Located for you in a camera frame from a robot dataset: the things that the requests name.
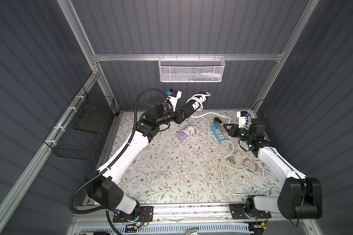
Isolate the teal power strip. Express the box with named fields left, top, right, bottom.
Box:
left=210, top=123, right=226, bottom=144

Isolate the black power strip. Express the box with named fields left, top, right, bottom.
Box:
left=183, top=91, right=211, bottom=118

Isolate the white cord of purple strip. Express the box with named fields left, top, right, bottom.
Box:
left=180, top=121, right=200, bottom=138

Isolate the purple power strip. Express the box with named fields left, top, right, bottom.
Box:
left=177, top=132, right=189, bottom=141

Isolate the white cord of black strip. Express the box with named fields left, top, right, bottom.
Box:
left=186, top=91, right=233, bottom=124

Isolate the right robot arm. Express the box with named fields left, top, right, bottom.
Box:
left=223, top=118, right=323, bottom=220

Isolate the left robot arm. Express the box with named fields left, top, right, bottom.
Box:
left=86, top=95, right=202, bottom=217

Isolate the clear tape roll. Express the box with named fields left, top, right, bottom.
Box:
left=243, top=159, right=258, bottom=172

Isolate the black pad in black basket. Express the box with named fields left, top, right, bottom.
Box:
left=74, top=110, right=107, bottom=134

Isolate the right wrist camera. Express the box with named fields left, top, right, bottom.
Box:
left=237, top=111, right=251, bottom=128

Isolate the white wire wall basket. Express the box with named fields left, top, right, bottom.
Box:
left=158, top=56, right=226, bottom=83

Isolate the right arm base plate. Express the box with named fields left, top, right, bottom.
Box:
left=228, top=203, right=272, bottom=220

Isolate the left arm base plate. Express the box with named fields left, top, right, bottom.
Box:
left=112, top=206, right=154, bottom=223

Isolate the black wire wall basket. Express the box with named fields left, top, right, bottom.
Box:
left=44, top=89, right=118, bottom=161

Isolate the black corrugated cable conduit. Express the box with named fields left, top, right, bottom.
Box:
left=68, top=88, right=167, bottom=235

